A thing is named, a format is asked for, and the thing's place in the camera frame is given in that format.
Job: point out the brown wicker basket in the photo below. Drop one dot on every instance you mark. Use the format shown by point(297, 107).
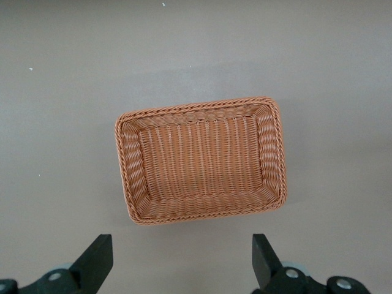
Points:
point(202, 162)

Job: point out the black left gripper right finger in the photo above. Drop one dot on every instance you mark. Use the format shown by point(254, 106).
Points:
point(269, 272)

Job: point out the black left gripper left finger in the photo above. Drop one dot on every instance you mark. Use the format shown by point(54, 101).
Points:
point(88, 266)

